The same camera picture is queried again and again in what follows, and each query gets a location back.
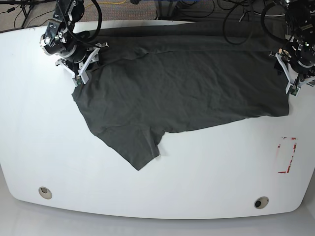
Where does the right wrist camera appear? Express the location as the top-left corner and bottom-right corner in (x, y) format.
(72, 76), (89, 87)

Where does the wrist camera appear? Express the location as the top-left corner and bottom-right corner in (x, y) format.
(72, 76), (89, 87)
(287, 85), (300, 96)

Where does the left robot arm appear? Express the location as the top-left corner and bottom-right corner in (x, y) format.
(260, 0), (315, 96)

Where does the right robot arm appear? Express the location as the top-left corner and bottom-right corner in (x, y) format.
(40, 0), (109, 85)

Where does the red tape rectangle marking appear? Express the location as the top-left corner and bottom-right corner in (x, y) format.
(275, 137), (298, 174)

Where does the black tripod stand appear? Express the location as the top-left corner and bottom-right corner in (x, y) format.
(0, 0), (54, 30)

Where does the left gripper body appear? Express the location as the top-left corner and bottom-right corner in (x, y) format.
(269, 50), (315, 93)

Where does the dark grey t-shirt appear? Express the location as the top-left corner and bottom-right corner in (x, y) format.
(72, 22), (289, 170)

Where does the right table cable grommet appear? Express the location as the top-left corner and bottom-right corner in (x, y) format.
(254, 196), (269, 209)

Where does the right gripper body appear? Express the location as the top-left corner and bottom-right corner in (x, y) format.
(56, 42), (109, 78)

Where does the left table cable grommet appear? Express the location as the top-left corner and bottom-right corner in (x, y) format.
(38, 187), (52, 200)

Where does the table cable grommet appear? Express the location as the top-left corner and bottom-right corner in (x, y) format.
(38, 187), (52, 200)
(254, 196), (269, 209)

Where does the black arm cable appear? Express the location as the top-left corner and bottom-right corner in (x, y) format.
(222, 0), (256, 45)

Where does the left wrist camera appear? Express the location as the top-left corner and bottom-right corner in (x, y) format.
(287, 85), (300, 96)

